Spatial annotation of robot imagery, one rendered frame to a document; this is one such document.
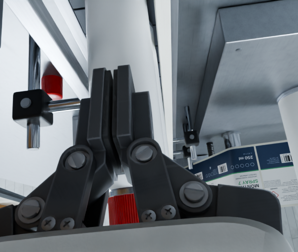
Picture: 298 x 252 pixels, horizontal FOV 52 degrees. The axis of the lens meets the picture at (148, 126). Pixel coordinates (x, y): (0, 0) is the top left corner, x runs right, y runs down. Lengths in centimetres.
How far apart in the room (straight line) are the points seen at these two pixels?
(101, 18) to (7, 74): 31
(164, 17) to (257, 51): 18
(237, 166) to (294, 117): 23
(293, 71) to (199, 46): 14
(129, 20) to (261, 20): 21
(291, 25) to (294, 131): 21
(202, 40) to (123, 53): 25
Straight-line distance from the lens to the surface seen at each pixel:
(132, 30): 23
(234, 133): 75
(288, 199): 75
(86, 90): 26
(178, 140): 65
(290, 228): 594
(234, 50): 40
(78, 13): 31
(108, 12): 24
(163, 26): 27
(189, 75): 55
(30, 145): 30
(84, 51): 36
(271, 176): 75
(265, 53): 42
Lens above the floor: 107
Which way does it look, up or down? 18 degrees down
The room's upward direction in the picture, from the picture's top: 174 degrees clockwise
